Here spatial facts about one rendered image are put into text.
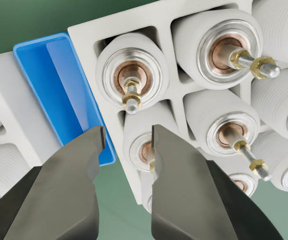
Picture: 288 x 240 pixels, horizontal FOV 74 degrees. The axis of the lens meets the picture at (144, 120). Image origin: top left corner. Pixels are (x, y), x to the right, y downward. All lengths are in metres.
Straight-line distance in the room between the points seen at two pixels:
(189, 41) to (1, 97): 0.31
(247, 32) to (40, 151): 0.40
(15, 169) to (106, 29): 0.30
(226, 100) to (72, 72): 0.37
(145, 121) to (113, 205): 0.54
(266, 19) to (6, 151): 0.48
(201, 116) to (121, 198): 0.53
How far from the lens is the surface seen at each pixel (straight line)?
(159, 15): 0.31
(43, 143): 0.46
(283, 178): 0.42
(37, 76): 0.45
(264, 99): 0.37
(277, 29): 0.31
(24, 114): 0.43
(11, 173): 0.43
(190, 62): 0.25
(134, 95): 0.17
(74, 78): 0.52
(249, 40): 0.27
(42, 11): 0.53
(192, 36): 0.25
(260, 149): 0.44
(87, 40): 0.32
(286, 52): 0.31
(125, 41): 0.24
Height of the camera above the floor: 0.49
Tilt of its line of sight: 62 degrees down
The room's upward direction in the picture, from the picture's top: 174 degrees clockwise
